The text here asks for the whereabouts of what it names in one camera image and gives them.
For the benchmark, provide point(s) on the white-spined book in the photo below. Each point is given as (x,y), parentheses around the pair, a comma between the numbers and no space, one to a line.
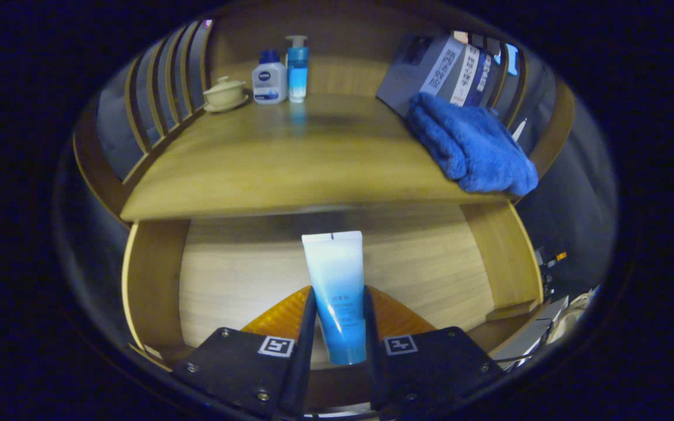
(467,73)

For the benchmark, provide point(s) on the wooden drawer with black knob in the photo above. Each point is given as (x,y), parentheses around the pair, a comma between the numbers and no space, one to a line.
(243,275)

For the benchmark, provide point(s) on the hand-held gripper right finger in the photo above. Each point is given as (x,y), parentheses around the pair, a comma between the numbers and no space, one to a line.
(372,356)

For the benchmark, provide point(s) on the grey book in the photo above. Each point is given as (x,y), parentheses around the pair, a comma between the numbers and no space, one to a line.
(407,70)

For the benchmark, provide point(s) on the dark blue book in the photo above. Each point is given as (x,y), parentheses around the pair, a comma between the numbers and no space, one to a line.
(485,76)

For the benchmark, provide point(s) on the blue folded towel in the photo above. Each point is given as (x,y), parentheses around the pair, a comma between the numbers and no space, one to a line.
(471,146)

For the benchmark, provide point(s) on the blue and white tube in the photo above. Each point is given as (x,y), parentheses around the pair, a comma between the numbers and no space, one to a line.
(337,280)

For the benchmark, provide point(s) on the wooden countertop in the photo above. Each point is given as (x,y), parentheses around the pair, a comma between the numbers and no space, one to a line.
(290,158)

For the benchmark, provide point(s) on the beige lidded teacup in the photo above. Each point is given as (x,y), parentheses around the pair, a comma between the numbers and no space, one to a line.
(224,92)

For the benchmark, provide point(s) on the blue pump bottle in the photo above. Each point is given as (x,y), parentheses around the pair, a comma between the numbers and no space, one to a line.
(297,73)

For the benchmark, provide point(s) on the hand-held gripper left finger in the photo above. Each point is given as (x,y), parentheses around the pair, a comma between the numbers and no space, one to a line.
(305,356)

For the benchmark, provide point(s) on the black backdrop cloth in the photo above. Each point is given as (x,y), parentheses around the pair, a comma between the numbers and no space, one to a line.
(577,193)

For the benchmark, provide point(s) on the black and orange equipment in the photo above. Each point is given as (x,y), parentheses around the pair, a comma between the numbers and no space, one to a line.
(547,263)

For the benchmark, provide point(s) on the white bottle with blue cap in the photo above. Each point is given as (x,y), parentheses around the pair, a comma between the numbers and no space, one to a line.
(269,82)

